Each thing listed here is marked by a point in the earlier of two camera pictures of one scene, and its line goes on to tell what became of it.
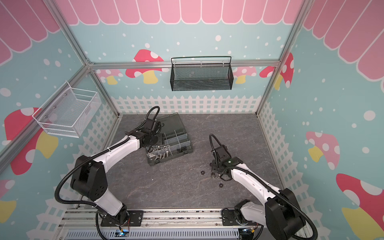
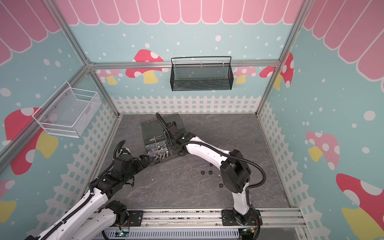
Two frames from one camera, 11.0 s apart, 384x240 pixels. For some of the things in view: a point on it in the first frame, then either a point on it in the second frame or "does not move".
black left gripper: (161, 140) to (145, 162)
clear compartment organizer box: (176, 142) does not move
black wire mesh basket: (201, 77) does not move
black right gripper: (217, 167) to (168, 148)
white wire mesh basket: (69, 112) does not move
